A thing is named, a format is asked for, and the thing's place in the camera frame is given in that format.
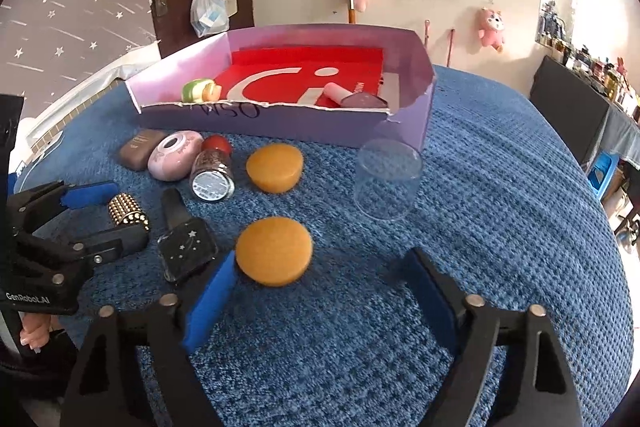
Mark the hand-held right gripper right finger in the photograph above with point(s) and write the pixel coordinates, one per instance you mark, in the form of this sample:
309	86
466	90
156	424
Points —
430	302

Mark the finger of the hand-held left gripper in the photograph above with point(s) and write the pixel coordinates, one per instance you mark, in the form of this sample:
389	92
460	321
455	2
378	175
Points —
115	239
90	196

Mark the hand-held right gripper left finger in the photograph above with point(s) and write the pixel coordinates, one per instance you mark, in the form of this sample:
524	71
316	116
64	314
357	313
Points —
210	302

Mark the gold studded cylinder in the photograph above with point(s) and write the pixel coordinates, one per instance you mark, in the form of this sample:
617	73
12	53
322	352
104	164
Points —
125	209

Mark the black star nail polish bottle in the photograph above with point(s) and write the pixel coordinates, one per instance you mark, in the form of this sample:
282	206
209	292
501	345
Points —
187	247

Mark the brown oval case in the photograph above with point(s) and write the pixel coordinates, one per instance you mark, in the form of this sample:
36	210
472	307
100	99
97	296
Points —
140	149

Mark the orange round puck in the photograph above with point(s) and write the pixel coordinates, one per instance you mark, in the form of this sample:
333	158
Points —
274	252
274	164

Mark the pink round case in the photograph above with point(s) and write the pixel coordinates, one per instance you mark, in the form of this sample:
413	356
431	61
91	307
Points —
172	154

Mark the red-capped glitter bottle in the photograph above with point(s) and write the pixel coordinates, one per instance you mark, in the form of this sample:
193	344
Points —
212	172

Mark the clear plastic cup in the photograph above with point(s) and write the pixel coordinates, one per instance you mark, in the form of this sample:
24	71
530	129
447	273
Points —
387	187

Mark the purple cardboard box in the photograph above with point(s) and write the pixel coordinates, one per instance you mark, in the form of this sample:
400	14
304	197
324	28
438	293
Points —
300	127

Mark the person's left forearm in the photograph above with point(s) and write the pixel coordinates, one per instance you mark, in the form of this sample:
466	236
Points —
30	377

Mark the person's left hand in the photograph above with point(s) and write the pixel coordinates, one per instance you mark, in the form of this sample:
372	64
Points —
37	332

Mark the white table cover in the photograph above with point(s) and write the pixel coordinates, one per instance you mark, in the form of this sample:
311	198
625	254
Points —
75	102

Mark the blue knitted blanket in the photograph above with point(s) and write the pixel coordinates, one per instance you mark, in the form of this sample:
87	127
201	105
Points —
500	207

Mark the green white toy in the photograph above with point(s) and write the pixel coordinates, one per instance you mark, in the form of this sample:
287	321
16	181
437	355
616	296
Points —
192	91

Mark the pink nail polish bottle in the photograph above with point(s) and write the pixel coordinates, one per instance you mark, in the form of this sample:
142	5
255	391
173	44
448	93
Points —
360	101

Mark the blue plastic stool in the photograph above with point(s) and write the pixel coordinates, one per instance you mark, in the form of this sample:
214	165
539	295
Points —
602	172

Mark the white plastic bag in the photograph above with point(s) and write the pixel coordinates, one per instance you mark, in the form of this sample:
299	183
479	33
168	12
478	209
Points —
207	12

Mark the red paper sheet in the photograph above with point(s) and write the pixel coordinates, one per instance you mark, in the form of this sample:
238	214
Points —
280	64

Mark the pink bear plush toy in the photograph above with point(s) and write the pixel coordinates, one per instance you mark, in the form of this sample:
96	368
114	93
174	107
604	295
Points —
491	27

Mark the row of small bottles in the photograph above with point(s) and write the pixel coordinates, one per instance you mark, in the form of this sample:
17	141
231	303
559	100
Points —
590	67

